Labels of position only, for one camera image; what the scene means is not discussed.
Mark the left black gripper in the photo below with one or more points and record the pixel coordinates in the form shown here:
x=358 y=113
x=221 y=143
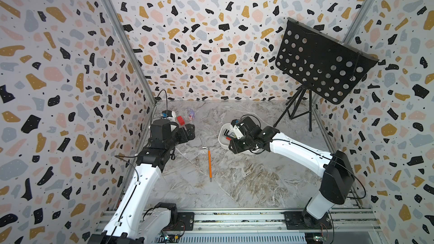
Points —
x=190 y=132

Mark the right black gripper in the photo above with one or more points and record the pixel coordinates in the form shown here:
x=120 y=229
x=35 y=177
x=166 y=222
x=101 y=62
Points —
x=234 y=147

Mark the orange sleeved hex key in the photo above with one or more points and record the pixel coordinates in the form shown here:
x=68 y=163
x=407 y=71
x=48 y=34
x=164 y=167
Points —
x=209 y=161

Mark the large black hex key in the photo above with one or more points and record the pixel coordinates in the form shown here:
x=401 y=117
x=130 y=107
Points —
x=229 y=133

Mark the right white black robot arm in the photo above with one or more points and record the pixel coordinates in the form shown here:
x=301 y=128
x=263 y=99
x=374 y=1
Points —
x=333 y=168

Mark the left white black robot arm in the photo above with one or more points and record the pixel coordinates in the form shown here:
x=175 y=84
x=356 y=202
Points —
x=135 y=189

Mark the white rectangular storage box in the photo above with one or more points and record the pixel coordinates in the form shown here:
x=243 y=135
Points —
x=225 y=143

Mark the red tag on left gripper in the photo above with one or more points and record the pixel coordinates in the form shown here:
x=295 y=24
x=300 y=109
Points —
x=180 y=120

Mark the small clear purple object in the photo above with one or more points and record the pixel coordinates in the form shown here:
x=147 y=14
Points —
x=191 y=114

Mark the black perforated music stand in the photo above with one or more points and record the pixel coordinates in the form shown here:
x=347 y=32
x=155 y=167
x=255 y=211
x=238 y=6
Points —
x=320 y=64

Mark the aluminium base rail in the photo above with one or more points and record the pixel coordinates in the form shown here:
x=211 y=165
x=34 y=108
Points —
x=266 y=226

